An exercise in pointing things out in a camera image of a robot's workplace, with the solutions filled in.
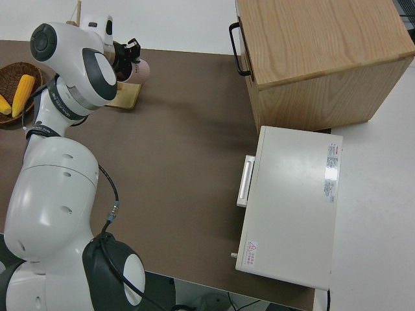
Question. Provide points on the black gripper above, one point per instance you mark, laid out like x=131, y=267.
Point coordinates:
x=120, y=55

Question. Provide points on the pink ceramic mug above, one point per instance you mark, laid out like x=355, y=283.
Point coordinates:
x=141, y=73

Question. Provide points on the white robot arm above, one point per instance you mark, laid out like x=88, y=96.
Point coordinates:
x=55, y=201

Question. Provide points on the brown table mat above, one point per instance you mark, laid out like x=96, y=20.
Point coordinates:
x=178, y=155

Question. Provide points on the yellow corn cob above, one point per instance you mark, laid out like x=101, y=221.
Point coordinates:
x=22, y=94
x=4, y=105

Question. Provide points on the round brown wicker basket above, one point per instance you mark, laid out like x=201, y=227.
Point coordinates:
x=9, y=69

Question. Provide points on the light wooden cabinet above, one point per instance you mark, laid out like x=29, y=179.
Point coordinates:
x=324, y=58

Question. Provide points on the white toaster oven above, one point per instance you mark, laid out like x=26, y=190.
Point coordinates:
x=291, y=207

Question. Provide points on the dark mesh object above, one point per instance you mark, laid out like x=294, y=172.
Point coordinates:
x=408, y=9

